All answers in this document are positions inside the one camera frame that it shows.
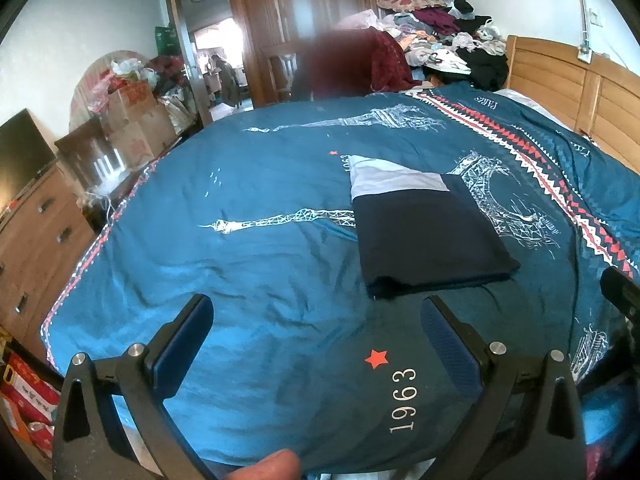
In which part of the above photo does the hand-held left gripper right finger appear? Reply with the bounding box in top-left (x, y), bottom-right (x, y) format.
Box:
top-left (420, 295), bottom-right (587, 480)

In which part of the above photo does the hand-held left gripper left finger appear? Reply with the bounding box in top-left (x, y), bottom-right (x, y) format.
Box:
top-left (52, 294), bottom-right (215, 480)

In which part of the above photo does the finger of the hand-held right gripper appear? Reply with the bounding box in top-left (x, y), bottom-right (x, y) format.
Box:
top-left (599, 266), bottom-right (640, 322)

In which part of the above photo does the dark navy garment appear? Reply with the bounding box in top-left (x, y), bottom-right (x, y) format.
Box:
top-left (346, 154), bottom-right (522, 301)

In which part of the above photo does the pile of clothes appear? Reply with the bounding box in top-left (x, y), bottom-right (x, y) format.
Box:
top-left (335, 0), bottom-right (511, 93)

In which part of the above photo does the person's left hand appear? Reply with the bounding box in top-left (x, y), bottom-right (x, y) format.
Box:
top-left (232, 449), bottom-right (301, 480)

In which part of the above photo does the blue printed blanket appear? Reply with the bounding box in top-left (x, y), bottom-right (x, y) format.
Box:
top-left (45, 82), bottom-right (640, 476)

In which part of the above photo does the wooden dresser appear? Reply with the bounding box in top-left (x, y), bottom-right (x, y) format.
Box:
top-left (0, 162), bottom-right (101, 361)

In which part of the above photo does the cardboard box with red print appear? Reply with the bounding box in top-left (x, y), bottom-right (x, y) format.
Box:
top-left (106, 80), bottom-right (162, 122)
top-left (106, 105), bottom-right (177, 162)

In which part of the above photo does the wooden headboard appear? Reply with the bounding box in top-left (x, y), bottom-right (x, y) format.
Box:
top-left (505, 35), bottom-right (640, 177)

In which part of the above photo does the black television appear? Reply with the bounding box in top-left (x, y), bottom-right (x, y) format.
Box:
top-left (0, 108), bottom-right (57, 200)

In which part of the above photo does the wooden door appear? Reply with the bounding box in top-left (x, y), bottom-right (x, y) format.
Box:
top-left (167, 0), bottom-right (215, 128)

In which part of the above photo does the round pink tabletop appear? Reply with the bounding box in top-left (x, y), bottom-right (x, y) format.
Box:
top-left (67, 49), bottom-right (157, 132)

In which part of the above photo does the white plastic bag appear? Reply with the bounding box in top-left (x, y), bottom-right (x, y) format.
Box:
top-left (110, 57), bottom-right (147, 82)

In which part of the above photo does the wooden chair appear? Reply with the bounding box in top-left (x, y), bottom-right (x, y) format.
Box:
top-left (261, 42), bottom-right (302, 106)

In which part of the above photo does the wooden wardrobe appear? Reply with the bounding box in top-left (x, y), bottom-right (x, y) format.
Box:
top-left (222, 0), bottom-right (451, 109)

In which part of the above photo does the grey wall conduit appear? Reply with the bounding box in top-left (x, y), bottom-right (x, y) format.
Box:
top-left (571, 0), bottom-right (595, 64)

